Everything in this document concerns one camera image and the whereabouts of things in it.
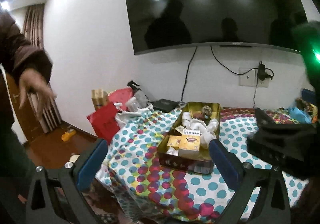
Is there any braided rope ball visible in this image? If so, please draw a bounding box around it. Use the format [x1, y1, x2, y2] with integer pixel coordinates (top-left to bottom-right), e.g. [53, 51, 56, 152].
[201, 105, 213, 118]

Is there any brown bird figurine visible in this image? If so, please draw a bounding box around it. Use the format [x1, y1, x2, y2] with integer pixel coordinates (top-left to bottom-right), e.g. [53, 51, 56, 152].
[193, 112, 210, 121]

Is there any yellow white medicine box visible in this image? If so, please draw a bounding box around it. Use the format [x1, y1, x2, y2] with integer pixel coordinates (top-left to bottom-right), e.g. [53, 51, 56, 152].
[178, 129, 200, 158]

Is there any white small sock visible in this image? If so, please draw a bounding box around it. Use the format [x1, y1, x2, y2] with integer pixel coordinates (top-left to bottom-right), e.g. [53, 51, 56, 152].
[182, 112, 192, 129]

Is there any red white small box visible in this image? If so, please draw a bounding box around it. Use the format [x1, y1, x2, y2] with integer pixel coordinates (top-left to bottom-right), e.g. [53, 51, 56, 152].
[175, 125, 186, 135]

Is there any clear plastic bag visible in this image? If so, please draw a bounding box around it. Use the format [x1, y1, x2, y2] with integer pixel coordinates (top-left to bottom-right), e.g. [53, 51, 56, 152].
[167, 147, 179, 156]

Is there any yellow barcode medicine box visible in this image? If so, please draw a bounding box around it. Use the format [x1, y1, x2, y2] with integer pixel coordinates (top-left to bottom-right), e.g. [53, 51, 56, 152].
[167, 135, 182, 150]

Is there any brown sleeved forearm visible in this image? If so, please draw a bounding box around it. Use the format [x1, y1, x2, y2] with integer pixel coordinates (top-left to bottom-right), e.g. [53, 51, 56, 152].
[1, 11, 40, 82]

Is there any person's hand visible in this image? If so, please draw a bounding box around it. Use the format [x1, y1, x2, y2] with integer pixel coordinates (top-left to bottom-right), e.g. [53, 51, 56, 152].
[18, 69, 56, 120]

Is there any blue cloth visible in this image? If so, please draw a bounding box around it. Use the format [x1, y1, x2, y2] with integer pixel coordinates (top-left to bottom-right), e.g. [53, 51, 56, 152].
[288, 107, 312, 124]

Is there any yellow object on floor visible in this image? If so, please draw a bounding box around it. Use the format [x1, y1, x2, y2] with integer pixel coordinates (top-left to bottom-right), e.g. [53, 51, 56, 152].
[61, 128, 76, 142]

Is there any brown patterned snack packet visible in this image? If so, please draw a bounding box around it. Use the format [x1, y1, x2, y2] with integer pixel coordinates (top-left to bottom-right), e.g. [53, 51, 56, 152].
[296, 98, 318, 117]

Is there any red paper bag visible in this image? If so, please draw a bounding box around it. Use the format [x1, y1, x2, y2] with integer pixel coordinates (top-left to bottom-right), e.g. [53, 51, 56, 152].
[87, 103, 120, 145]

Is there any polka dot tablecloth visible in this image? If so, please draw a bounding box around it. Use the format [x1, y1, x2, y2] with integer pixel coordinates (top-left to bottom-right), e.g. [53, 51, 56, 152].
[96, 106, 318, 223]

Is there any white cloth bag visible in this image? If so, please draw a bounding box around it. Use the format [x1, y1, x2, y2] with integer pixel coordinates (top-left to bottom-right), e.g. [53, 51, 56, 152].
[115, 104, 154, 129]

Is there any black power adapter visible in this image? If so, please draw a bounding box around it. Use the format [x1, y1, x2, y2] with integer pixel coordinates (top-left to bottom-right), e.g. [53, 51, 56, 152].
[257, 61, 274, 81]

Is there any cardboard box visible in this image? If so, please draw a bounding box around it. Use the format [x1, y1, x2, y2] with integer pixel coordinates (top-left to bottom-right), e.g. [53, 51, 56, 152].
[91, 89, 109, 111]

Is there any clear plastic jar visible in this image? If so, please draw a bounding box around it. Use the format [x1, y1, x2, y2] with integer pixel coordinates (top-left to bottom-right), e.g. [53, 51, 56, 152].
[125, 96, 140, 112]

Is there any black spray bottle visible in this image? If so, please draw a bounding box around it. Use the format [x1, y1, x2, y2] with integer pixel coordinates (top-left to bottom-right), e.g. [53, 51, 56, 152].
[127, 80, 149, 108]

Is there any gold tin box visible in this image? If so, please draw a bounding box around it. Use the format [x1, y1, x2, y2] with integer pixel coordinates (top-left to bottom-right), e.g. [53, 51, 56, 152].
[157, 102, 221, 174]

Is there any black set top box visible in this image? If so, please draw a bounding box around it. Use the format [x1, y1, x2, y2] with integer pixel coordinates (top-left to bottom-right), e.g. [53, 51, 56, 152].
[152, 99, 178, 112]

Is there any curtain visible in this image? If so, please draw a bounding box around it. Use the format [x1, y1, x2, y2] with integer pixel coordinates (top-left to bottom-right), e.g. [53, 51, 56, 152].
[22, 4, 61, 133]

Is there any black power cable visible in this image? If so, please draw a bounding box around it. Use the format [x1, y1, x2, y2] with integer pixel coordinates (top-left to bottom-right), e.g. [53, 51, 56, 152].
[252, 80, 259, 108]

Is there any white wall socket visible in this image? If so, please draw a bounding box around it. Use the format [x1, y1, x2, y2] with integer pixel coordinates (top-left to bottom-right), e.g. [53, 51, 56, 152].
[239, 68, 270, 88]

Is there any television cable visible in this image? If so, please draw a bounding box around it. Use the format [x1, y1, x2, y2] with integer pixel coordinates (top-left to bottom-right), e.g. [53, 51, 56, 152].
[181, 46, 199, 102]

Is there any wall mounted television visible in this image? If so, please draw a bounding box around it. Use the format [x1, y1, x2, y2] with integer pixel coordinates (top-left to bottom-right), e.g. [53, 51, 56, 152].
[126, 0, 307, 54]

